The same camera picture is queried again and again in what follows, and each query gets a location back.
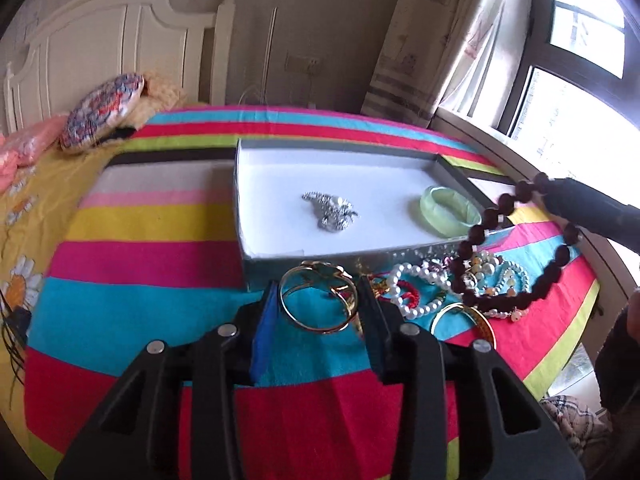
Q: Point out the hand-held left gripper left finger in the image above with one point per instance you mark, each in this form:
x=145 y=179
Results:
x=265 y=332

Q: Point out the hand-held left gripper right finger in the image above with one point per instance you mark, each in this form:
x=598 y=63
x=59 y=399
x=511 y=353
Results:
x=375 y=320

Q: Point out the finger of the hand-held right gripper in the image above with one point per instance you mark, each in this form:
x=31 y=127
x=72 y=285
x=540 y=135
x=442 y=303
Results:
x=590 y=210

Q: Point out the red and gold ornament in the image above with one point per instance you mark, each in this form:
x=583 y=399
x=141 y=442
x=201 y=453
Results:
x=382 y=287

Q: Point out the double gold bangle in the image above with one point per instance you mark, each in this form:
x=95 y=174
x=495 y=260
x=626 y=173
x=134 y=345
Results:
x=320 y=270

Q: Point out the gold decorated bangle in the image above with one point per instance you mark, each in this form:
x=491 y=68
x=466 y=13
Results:
x=482 y=325

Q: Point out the green jade bangle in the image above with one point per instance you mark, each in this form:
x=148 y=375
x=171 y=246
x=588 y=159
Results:
x=450 y=225

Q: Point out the grey jewelry box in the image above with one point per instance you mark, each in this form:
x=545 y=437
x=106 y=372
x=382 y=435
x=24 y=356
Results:
x=380 y=185

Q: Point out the window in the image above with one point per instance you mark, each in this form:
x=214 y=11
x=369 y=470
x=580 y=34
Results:
x=575 y=110

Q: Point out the striped colourful blanket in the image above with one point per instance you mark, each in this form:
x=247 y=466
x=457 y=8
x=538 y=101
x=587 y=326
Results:
x=150 y=260

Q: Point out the person's dark clothing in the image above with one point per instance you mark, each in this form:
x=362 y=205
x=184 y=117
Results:
x=620 y=350

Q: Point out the plaid cloth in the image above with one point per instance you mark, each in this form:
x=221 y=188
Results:
x=575 y=425

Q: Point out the patterned curtain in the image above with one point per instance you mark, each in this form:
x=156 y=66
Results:
x=425 y=35

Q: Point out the yellow floral bedsheet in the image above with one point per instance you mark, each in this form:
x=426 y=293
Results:
x=45 y=220

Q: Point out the beige pillow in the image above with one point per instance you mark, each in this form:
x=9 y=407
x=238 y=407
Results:
x=160 y=95

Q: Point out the patterned round pillow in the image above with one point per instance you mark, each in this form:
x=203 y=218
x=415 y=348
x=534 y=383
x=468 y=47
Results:
x=100 y=110

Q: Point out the white rod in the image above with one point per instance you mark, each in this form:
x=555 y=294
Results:
x=271 y=55

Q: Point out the pink folded quilt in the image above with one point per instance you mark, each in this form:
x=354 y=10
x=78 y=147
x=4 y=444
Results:
x=30 y=145

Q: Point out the white headboard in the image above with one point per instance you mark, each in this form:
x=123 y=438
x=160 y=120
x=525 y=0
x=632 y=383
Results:
x=100 y=40

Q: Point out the wall socket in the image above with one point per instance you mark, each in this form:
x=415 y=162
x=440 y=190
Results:
x=302 y=62

